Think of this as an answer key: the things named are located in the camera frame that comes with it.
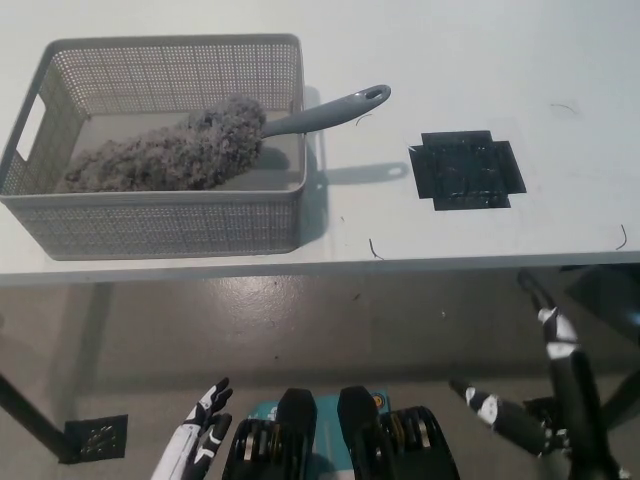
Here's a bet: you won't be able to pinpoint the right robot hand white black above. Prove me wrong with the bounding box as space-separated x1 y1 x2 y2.
448 267 629 480

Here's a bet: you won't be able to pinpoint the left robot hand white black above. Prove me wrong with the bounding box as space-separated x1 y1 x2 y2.
149 376 235 480

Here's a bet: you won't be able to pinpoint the grey fluffy duster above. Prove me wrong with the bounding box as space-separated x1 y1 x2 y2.
54 83 392 194

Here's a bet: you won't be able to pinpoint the black robot torso teal tops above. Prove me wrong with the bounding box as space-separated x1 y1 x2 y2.
227 384 461 480

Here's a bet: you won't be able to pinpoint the black table leg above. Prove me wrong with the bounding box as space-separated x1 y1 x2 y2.
0 372 69 454
598 370 640 431

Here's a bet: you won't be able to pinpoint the grey perforated plastic basket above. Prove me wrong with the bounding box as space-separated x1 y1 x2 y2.
0 33 309 261

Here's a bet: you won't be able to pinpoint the black tape patch on table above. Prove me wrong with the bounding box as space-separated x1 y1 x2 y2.
407 129 527 213

